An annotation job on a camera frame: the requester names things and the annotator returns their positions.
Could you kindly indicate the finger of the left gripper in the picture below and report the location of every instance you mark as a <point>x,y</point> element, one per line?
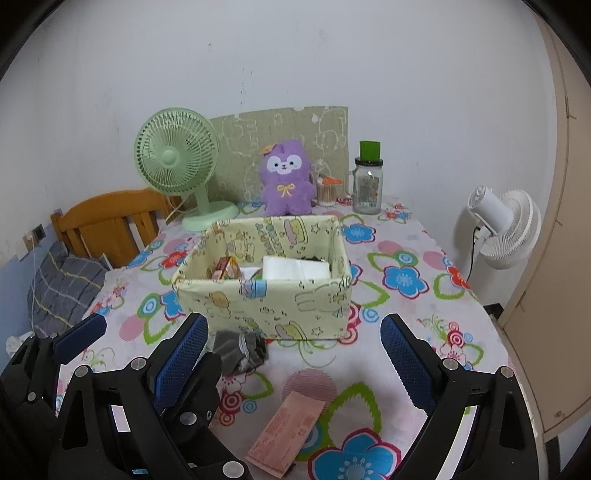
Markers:
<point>77,339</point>

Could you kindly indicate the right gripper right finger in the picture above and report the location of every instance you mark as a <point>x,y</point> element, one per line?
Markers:
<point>404,351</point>

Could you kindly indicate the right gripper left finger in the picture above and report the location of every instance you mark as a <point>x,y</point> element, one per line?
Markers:
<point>173,360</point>

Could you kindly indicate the grey knitted gloves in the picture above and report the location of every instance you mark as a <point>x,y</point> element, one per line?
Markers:
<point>240,352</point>

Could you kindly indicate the yellow cartoon snack box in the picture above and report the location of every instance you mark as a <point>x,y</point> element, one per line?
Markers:
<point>226,268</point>

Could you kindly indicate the white tissue pack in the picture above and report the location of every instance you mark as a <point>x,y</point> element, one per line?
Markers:
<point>290,269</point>

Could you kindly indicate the pink packet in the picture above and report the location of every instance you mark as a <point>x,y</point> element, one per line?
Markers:
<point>282,438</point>

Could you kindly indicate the grey plaid pillow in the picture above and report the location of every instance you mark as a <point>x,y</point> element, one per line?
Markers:
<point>63,288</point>

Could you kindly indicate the floral tablecloth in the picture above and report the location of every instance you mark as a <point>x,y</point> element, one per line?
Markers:
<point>369,422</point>

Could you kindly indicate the wooden bed headboard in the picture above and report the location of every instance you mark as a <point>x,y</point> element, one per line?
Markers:
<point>117,225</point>

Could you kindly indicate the yellow cartoon storage box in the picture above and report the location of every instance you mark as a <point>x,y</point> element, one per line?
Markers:
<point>299,309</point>

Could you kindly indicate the beige door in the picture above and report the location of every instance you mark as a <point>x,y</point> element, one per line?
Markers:
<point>546,323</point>

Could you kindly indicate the white standing fan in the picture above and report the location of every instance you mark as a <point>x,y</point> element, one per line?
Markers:
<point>509,226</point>

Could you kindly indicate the glass jar green lid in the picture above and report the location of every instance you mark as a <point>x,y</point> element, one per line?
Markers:
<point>367,179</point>

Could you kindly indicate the cotton swab container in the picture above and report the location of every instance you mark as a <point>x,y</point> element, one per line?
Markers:
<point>328,190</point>

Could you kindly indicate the green desk fan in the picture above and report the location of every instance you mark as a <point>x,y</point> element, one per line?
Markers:
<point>176,152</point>

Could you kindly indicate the purple plush toy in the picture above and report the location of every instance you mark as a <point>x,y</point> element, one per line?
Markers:
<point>285,172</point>

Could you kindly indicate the green patterned cardboard sheet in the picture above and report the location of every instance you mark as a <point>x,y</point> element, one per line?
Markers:
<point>323,131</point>

